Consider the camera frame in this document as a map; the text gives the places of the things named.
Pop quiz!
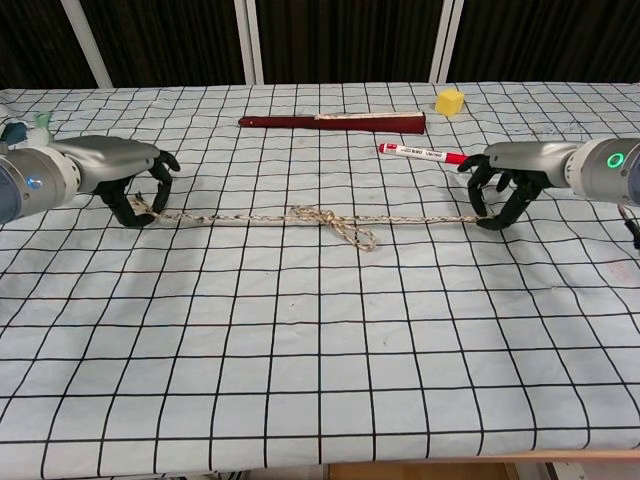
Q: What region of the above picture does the red and white marker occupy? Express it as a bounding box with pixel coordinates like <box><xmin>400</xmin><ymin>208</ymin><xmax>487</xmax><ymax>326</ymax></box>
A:
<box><xmin>377</xmin><ymin>142</ymin><xmax>472</xmax><ymax>166</ymax></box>

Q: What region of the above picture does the white slanted frame post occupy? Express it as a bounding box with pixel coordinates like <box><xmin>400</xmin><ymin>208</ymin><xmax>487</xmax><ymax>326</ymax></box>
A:
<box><xmin>57</xmin><ymin>0</ymin><xmax>113</xmax><ymax>89</ymax></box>
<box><xmin>425</xmin><ymin>0</ymin><xmax>478</xmax><ymax>84</ymax></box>

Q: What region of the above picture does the dark teal cloth piece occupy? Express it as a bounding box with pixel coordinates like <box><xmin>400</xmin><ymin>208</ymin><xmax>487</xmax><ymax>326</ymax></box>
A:
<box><xmin>0</xmin><ymin>120</ymin><xmax>28</xmax><ymax>147</ymax></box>

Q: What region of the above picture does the green white brush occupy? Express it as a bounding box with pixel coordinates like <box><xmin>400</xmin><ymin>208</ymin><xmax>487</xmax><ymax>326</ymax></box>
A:
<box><xmin>25</xmin><ymin>111</ymin><xmax>55</xmax><ymax>149</ymax></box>

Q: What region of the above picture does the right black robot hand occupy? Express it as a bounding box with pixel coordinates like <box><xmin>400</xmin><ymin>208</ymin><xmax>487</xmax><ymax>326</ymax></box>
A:
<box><xmin>457</xmin><ymin>140</ymin><xmax>581</xmax><ymax>231</ymax></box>

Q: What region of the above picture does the white upright frame post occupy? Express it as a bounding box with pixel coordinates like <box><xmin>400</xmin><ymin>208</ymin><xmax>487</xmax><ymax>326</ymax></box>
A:
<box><xmin>234</xmin><ymin>0</ymin><xmax>265</xmax><ymax>85</ymax></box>

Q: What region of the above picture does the white black grid tablecloth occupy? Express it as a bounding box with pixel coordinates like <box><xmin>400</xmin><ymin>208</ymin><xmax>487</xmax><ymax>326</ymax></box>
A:
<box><xmin>0</xmin><ymin>80</ymin><xmax>640</xmax><ymax>480</ymax></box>

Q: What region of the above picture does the wooden table edge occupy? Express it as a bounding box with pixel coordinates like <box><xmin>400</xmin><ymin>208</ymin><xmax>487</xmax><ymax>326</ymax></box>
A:
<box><xmin>324</xmin><ymin>445</ymin><xmax>640</xmax><ymax>480</ymax></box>

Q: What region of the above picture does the beige braided rope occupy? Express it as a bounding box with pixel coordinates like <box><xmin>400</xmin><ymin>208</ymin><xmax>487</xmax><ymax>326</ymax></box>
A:
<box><xmin>127</xmin><ymin>194</ymin><xmax>496</xmax><ymax>252</ymax></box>

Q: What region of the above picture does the dark red folded fan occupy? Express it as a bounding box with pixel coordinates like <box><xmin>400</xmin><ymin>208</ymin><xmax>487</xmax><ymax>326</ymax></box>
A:
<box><xmin>238</xmin><ymin>111</ymin><xmax>428</xmax><ymax>136</ymax></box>

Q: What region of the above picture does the yellow foam cube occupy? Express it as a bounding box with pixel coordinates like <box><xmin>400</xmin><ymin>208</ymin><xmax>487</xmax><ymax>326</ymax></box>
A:
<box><xmin>434</xmin><ymin>89</ymin><xmax>463</xmax><ymax>118</ymax></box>

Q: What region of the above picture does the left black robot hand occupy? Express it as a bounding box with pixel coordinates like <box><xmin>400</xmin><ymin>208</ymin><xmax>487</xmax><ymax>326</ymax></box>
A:
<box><xmin>53</xmin><ymin>135</ymin><xmax>181</xmax><ymax>229</ymax></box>

